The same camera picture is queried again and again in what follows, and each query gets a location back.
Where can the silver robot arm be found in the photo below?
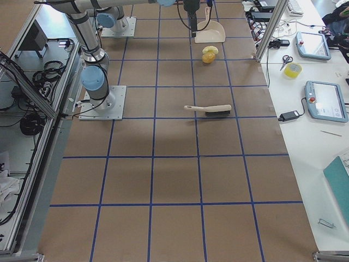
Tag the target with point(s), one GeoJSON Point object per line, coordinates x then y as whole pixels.
{"type": "Point", "coordinates": [94, 77]}
{"type": "Point", "coordinates": [112, 18]}

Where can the beige hand brush black bristles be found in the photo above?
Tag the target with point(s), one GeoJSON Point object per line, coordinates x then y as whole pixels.
{"type": "Point", "coordinates": [217, 110]}

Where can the aluminium frame post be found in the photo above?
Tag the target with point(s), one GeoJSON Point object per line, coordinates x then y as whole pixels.
{"type": "Point", "coordinates": [273, 22]}

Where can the yellow apple slice toy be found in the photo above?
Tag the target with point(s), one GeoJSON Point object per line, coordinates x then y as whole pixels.
{"type": "Point", "coordinates": [210, 49]}

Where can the white crumpled cloth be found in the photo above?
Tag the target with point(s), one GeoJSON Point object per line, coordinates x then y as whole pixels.
{"type": "Point", "coordinates": [9, 185]}

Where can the beige plastic dustpan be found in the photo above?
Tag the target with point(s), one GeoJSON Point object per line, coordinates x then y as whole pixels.
{"type": "Point", "coordinates": [210, 31]}

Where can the yellow tape roll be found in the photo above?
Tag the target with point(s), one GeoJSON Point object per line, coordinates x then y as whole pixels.
{"type": "Point", "coordinates": [292, 70]}

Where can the teach pendant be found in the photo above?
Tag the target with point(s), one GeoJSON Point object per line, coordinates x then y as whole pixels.
{"type": "Point", "coordinates": [312, 45]}
{"type": "Point", "coordinates": [325, 101]}

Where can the teal notebook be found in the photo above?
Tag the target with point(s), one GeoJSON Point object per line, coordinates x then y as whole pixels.
{"type": "Point", "coordinates": [336, 174]}

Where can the thin metal rod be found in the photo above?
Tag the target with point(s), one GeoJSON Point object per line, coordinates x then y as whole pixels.
{"type": "Point", "coordinates": [331, 133]}

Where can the black handled scissors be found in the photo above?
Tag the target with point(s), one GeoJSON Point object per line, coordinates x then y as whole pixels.
{"type": "Point", "coordinates": [285, 60]}

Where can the black power adapter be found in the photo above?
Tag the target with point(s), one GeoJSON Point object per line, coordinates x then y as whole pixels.
{"type": "Point", "coordinates": [288, 116]}

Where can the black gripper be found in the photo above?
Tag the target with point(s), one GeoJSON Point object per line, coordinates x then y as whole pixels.
{"type": "Point", "coordinates": [190, 6]}

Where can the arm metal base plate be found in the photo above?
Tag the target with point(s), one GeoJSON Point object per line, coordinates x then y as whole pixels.
{"type": "Point", "coordinates": [112, 107]}
{"type": "Point", "coordinates": [129, 32]}

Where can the far teach pendant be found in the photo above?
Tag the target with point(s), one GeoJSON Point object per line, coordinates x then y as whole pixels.
{"type": "Point", "coordinates": [312, 45]}

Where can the near teach pendant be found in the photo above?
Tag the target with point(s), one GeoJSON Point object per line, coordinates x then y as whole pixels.
{"type": "Point", "coordinates": [325, 101]}

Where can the orange fruit toy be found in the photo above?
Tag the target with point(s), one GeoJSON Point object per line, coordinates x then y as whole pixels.
{"type": "Point", "coordinates": [208, 57]}

